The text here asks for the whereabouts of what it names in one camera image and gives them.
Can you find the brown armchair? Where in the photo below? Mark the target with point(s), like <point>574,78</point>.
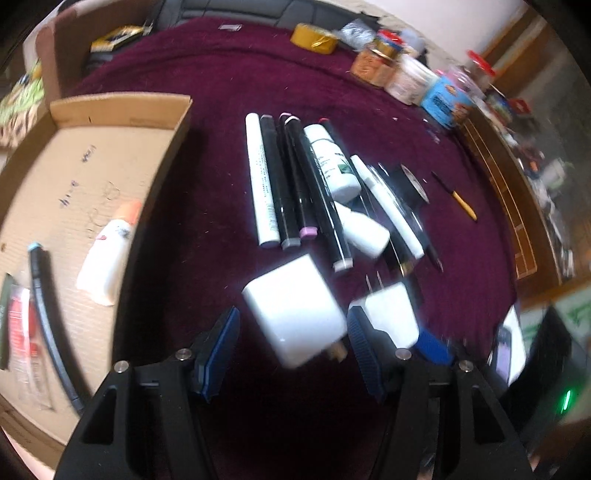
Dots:
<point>69,46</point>

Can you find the blue label jar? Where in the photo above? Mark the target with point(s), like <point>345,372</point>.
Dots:
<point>443,104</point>

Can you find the red lid jar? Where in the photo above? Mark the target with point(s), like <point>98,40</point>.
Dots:
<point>480,62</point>

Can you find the small white pronged charger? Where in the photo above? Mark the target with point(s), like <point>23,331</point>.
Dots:
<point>392,314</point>

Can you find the red clear packet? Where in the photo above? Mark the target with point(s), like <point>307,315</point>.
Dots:
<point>25,341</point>

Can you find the black leather sofa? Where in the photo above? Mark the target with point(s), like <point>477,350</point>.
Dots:
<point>231,7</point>

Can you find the large white charger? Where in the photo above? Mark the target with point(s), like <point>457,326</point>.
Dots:
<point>291,309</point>

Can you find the black marker red cap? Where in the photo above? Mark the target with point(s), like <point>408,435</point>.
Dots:
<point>324,122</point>

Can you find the white labelled bottle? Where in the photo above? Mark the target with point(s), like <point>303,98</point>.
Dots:
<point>334,166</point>

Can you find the yellow tape roll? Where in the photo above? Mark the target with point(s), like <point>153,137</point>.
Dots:
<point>309,37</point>

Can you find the cardboard box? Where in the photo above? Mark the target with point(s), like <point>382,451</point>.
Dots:
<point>60,152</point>

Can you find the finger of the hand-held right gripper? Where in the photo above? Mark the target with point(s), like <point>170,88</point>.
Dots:
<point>434,348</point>

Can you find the green patterned blanket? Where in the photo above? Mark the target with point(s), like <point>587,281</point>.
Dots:
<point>23,101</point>

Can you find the white jar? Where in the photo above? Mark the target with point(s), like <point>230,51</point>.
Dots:
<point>408,83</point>

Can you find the white pen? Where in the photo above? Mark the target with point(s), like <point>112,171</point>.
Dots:
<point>392,217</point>

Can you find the long black marker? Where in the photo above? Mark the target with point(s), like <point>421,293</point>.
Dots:
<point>323,217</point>

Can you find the black gold lipstick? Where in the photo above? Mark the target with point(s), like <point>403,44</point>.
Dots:
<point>404,272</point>

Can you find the black pen blue tip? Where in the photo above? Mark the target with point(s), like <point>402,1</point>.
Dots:
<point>39,295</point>

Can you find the orange jar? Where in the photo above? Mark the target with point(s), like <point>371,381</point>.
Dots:
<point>369,67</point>

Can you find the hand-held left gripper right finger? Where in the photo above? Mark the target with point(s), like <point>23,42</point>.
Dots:
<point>364,350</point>

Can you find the black marker grey cap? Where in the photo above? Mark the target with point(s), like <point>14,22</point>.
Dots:
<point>279,198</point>

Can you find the gold box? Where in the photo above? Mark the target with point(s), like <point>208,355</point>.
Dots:
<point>115,38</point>

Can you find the white marker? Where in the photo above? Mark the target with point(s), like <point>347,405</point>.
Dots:
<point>260,184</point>

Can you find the black tape roll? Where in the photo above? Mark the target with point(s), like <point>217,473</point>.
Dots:
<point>406,189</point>

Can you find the dark green tube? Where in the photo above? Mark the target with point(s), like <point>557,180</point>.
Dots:
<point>5,323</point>

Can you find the white tube orange cap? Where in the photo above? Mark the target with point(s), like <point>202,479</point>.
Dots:
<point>104,258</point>

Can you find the small silver strip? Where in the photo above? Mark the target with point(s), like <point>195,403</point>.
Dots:
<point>231,27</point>

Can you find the yellow black pen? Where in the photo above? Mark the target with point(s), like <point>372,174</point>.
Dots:
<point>461,203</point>

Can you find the clear plastic bag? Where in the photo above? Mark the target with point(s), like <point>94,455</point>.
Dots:
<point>358,32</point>

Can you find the maroon cloth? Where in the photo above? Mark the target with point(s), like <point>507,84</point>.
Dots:
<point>221,83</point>

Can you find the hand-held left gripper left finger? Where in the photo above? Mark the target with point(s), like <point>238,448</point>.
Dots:
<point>221,350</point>

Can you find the wooden cabinet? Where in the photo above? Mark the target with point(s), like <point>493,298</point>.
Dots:
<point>508,198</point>

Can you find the small white bottle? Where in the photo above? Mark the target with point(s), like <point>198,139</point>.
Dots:
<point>364,230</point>

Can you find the translucent plastic container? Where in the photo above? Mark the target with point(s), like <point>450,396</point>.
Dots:
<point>415,39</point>

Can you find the bamboo print panel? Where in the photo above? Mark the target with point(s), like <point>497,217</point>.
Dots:
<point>577,309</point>

